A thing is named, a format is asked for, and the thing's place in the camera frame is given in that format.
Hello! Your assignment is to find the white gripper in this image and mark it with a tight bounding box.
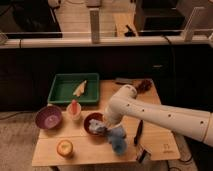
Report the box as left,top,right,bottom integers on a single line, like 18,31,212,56
103,108,123,128

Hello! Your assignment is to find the white vertical post right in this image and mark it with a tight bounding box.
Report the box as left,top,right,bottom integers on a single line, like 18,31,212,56
181,7,205,42

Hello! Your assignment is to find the black object on shelf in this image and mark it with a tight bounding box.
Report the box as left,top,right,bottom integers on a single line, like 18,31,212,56
124,25,136,37

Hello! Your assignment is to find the dark flat rectangular object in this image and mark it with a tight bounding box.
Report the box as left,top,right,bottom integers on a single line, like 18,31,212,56
115,78,133,85

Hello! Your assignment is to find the dark red bowl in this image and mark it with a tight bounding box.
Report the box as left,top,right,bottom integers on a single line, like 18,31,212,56
84,113,106,135

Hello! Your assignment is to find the yellow orange fruit toy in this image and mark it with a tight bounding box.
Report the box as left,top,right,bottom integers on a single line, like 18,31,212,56
57,140,73,158

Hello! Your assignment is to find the green plastic tray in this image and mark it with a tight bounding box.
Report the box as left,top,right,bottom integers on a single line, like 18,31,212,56
48,73,100,105

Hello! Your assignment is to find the purple bowl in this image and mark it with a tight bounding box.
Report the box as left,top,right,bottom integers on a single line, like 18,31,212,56
35,106,62,130

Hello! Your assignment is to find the small black clip object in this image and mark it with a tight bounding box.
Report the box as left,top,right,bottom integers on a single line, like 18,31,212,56
136,145,150,163

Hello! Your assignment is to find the yellow banana piece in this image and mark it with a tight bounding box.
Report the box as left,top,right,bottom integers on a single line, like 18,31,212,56
73,80,87,97

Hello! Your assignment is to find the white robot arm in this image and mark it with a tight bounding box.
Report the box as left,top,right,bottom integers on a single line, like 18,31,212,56
104,85,213,147

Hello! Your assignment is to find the blue towel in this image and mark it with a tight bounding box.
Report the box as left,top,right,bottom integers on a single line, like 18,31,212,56
88,120,128,156

